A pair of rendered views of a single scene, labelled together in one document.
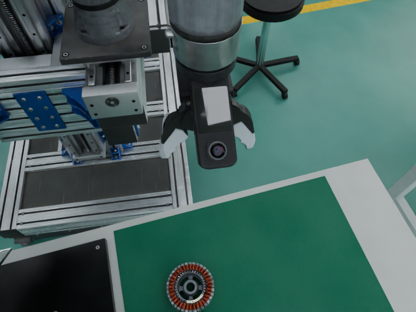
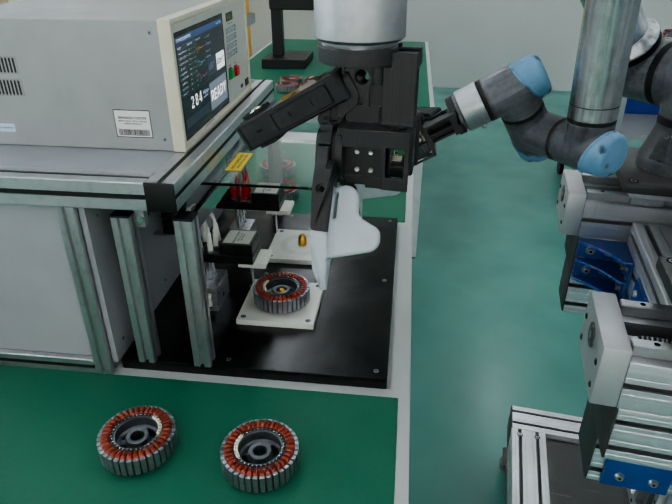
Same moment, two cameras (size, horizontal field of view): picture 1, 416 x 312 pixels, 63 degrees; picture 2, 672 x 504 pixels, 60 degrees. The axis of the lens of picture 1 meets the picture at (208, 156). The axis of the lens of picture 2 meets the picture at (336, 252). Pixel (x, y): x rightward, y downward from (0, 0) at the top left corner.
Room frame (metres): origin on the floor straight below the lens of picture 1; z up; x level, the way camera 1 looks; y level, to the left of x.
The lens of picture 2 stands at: (0.48, -0.48, 1.43)
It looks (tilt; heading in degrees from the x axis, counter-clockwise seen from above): 29 degrees down; 113
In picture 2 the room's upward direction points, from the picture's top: straight up
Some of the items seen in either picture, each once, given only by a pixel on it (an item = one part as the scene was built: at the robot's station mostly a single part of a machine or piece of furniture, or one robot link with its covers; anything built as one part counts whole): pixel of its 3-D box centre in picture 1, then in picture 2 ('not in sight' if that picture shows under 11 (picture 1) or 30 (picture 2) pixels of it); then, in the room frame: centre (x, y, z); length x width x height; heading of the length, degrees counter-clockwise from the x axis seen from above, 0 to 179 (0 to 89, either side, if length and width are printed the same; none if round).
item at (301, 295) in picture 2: not in sight; (281, 292); (0.00, 0.40, 0.80); 0.11 x 0.11 x 0.04
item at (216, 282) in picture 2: not in sight; (211, 289); (-0.14, 0.36, 0.80); 0.07 x 0.05 x 0.06; 106
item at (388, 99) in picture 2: (205, 82); (367, 116); (0.31, 0.00, 1.29); 0.09 x 0.08 x 0.12; 8
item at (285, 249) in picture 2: not in sight; (302, 246); (-0.07, 0.63, 0.78); 0.15 x 0.15 x 0.01; 16
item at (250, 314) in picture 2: not in sight; (282, 302); (0.00, 0.40, 0.78); 0.15 x 0.15 x 0.01; 16
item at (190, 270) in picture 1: (190, 287); (260, 454); (0.15, 0.04, 0.77); 0.11 x 0.11 x 0.04
